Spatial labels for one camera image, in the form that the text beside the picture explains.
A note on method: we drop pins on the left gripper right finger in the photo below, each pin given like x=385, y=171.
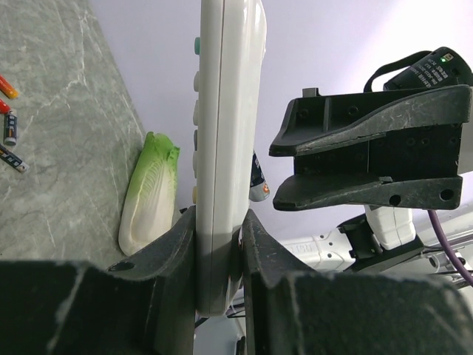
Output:
x=292, y=309

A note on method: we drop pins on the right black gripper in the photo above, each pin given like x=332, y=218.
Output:
x=406, y=149

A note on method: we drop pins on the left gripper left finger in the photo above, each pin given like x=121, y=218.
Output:
x=143, y=304

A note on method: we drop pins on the dark battery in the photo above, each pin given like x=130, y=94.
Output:
x=259, y=189
x=11, y=128

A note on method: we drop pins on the white remote control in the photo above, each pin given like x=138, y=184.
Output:
x=230, y=48

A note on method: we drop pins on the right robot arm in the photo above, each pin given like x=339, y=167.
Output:
x=383, y=237

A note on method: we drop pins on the white napa cabbage toy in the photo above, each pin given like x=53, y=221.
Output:
x=148, y=210

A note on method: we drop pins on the dark battery lowest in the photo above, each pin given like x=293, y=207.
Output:
x=12, y=160

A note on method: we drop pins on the red orange battery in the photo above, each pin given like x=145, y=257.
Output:
x=7, y=89
x=4, y=108

